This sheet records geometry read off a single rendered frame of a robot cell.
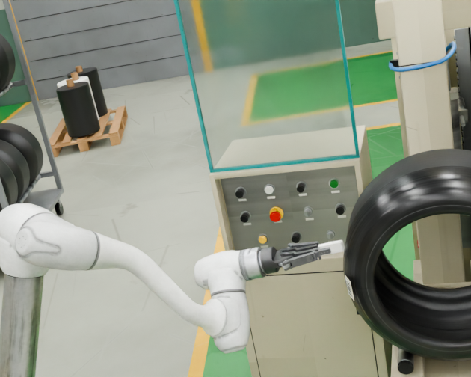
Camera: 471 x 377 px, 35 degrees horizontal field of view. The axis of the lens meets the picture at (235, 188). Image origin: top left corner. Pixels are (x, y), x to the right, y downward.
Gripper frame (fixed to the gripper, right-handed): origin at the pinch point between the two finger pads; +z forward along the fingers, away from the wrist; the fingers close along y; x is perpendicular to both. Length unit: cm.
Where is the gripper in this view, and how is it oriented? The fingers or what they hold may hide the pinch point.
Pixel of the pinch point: (331, 247)
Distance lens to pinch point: 209.2
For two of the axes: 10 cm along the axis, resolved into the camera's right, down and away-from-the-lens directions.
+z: 9.2, -2.2, -3.1
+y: 2.1, -3.8, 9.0
